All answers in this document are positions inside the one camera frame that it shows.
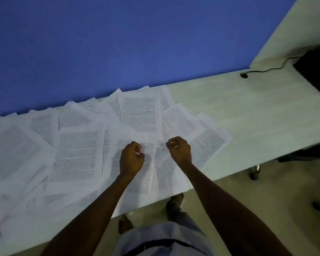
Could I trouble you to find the person's left hand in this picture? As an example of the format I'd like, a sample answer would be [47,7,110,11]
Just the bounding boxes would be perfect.
[119,141,145,182]

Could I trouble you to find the person's right hand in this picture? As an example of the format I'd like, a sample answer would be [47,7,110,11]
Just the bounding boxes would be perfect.
[166,136,192,166]

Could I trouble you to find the spread of printed papers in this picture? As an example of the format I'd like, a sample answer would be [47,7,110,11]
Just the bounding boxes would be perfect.
[0,85,232,248]

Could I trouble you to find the person's left forearm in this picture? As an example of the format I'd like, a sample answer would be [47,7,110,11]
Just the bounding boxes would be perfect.
[40,174,136,256]

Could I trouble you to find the person's right forearm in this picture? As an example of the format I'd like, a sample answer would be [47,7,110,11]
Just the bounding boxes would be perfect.
[179,160,293,256]

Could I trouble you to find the person's right foot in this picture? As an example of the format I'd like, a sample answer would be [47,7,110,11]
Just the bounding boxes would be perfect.
[166,193,185,211]

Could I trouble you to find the person's foot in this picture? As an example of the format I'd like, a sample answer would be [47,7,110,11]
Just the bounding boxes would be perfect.
[166,193,185,211]
[118,213,134,235]

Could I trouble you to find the person's left foot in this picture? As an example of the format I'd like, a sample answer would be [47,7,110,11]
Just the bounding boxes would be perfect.
[118,213,134,235]

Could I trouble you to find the grey trousers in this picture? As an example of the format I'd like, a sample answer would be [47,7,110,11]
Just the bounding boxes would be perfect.
[166,204,201,230]

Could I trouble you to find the white shirt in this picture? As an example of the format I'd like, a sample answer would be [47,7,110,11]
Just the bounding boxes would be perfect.
[111,220,215,256]

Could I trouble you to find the black office chair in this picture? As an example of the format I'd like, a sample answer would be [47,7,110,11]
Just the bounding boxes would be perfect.
[276,140,320,212]

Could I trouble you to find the black printer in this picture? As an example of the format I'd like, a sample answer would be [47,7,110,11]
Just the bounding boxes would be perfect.
[293,44,320,101]

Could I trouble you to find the black strap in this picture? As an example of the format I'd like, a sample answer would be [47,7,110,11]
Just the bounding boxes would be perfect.
[124,238,203,256]

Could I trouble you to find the black cable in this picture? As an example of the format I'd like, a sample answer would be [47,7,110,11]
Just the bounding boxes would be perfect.
[241,55,302,78]

